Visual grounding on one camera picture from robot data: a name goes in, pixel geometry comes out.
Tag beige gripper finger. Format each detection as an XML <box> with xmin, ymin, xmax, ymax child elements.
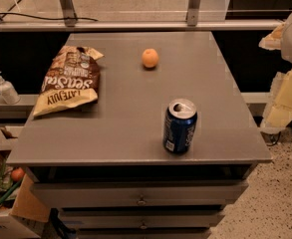
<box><xmin>258</xmin><ymin>23</ymin><xmax>285</xmax><ymax>50</ymax></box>
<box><xmin>260</xmin><ymin>69</ymin><xmax>292</xmax><ymax>133</ymax></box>

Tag blue pepsi can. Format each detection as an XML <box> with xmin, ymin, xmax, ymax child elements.
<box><xmin>163</xmin><ymin>99</ymin><xmax>197</xmax><ymax>154</ymax></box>

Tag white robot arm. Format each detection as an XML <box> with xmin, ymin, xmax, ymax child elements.
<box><xmin>259</xmin><ymin>13</ymin><xmax>292</xmax><ymax>134</ymax></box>

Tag orange fruit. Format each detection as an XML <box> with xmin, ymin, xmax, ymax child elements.
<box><xmin>142</xmin><ymin>49</ymin><xmax>158</xmax><ymax>68</ymax></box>

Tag top drawer round knob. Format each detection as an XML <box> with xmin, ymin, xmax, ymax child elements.
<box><xmin>137</xmin><ymin>196</ymin><xmax>146</xmax><ymax>206</ymax></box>

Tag drawer round knob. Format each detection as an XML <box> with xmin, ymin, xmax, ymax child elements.
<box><xmin>137</xmin><ymin>196</ymin><xmax>146</xmax><ymax>206</ymax></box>
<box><xmin>140</xmin><ymin>222</ymin><xmax>148</xmax><ymax>230</ymax></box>

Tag grey drawer cabinet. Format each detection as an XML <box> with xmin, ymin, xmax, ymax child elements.
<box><xmin>9</xmin><ymin>32</ymin><xmax>270</xmax><ymax>239</ymax></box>

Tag brown sea salt chip bag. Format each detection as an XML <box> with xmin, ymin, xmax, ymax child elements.
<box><xmin>33</xmin><ymin>45</ymin><xmax>104</xmax><ymax>117</ymax></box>

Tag white pump sanitizer bottle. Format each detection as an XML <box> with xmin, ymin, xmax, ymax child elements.
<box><xmin>0</xmin><ymin>71</ymin><xmax>20</xmax><ymax>105</ymax></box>

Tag small red fruit in box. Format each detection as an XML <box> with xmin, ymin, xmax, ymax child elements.
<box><xmin>11</xmin><ymin>167</ymin><xmax>25</xmax><ymax>182</ymax></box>

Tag green stick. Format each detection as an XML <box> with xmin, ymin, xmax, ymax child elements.
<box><xmin>0</xmin><ymin>179</ymin><xmax>23</xmax><ymax>205</ymax></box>

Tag cardboard box with items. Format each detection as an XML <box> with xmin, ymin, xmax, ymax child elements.
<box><xmin>0</xmin><ymin>128</ymin><xmax>50</xmax><ymax>239</ymax></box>

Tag black cable by floor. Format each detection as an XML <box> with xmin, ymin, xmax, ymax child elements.
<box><xmin>266</xmin><ymin>131</ymin><xmax>283</xmax><ymax>147</ymax></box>

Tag black cable on ledge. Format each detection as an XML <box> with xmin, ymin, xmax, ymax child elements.
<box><xmin>0</xmin><ymin>11</ymin><xmax>100</xmax><ymax>23</ymax></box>

